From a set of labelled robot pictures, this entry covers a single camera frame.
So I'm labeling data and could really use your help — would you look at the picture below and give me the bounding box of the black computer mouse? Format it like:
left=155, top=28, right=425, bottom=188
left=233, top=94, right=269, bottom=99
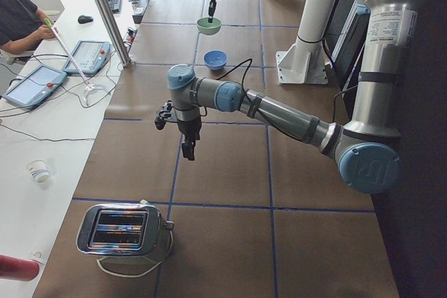
left=78, top=15, right=94, bottom=24

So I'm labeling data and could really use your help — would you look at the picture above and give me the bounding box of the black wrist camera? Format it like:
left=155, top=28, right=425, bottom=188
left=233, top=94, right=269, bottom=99
left=154, top=100, right=177, bottom=131

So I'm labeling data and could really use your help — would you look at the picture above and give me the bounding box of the seated person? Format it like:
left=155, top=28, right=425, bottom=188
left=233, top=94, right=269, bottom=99
left=1, top=0, right=55, bottom=54

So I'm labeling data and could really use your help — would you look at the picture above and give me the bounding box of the aluminium frame post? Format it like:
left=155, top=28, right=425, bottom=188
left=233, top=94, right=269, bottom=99
left=95, top=0, right=131, bottom=68

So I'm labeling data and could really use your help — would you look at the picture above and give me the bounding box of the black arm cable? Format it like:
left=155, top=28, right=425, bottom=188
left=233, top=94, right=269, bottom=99
left=209, top=58, right=254, bottom=84

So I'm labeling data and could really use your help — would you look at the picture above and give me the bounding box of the far teach pendant tablet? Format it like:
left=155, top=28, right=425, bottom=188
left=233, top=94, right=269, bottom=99
left=71, top=40, right=111, bottom=77

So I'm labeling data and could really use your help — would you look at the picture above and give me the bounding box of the green bowl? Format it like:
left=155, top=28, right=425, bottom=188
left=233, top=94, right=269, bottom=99
left=196, top=17, right=221, bottom=36

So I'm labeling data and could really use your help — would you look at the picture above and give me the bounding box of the white pedestal column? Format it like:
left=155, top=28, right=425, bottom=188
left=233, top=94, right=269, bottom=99
left=276, top=0, right=335, bottom=84

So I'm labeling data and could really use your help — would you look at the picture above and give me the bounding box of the white toaster cord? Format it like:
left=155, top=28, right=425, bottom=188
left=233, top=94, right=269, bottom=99
left=96, top=231, right=175, bottom=277

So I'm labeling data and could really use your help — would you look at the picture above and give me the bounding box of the chrome toaster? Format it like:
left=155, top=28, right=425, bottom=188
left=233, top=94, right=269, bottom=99
left=76, top=202, right=175, bottom=266

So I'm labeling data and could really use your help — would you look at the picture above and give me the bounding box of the white grabber stick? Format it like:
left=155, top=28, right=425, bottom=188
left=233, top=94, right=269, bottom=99
left=44, top=18, right=95, bottom=91

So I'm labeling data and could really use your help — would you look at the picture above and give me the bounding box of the red bottle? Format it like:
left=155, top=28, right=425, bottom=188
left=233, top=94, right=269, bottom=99
left=0, top=255, right=40, bottom=281

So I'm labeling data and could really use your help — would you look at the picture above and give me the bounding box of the teach pendant tablet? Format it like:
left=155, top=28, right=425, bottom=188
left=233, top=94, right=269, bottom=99
left=71, top=40, right=111, bottom=77
left=3, top=64, right=67, bottom=110

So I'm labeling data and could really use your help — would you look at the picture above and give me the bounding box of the near teach pendant tablet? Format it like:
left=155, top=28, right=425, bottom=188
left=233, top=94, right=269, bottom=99
left=3, top=64, right=67, bottom=110

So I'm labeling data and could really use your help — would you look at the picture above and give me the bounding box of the blue bowl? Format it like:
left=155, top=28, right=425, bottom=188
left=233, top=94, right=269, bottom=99
left=203, top=50, right=228, bottom=71

